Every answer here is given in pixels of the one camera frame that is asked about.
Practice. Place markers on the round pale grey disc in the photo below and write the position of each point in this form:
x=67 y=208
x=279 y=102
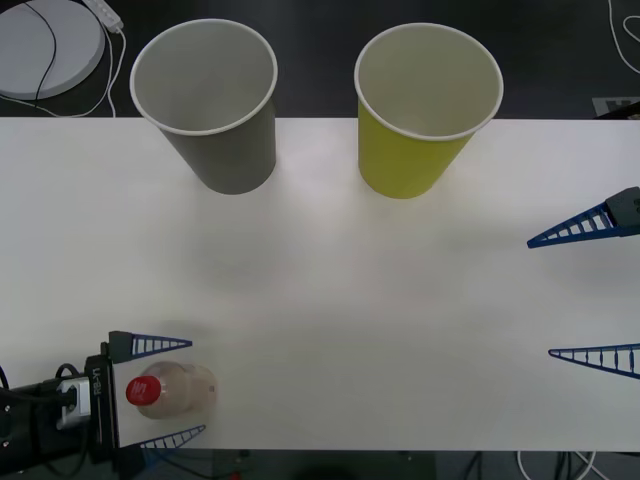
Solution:
x=20 y=50

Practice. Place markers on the grey floor marker tag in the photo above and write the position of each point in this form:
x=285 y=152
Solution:
x=612 y=106

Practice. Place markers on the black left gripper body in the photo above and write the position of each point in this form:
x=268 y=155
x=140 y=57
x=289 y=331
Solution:
x=105 y=415

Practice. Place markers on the clear bottle with red cap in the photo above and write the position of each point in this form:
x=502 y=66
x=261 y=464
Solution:
x=175 y=395

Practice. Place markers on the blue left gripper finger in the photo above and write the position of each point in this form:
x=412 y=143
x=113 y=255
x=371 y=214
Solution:
x=192 y=431
x=120 y=345

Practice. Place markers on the yellow-green plastic waste bin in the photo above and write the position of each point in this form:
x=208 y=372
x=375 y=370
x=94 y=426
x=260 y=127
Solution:
x=400 y=165

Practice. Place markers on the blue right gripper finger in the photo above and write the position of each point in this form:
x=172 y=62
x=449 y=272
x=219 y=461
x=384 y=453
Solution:
x=575 y=356
x=622 y=210

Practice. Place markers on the grey plastic waste bin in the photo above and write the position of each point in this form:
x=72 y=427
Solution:
x=235 y=160

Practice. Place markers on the white power strip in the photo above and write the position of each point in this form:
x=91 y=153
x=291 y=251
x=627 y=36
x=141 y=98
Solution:
x=107 y=12

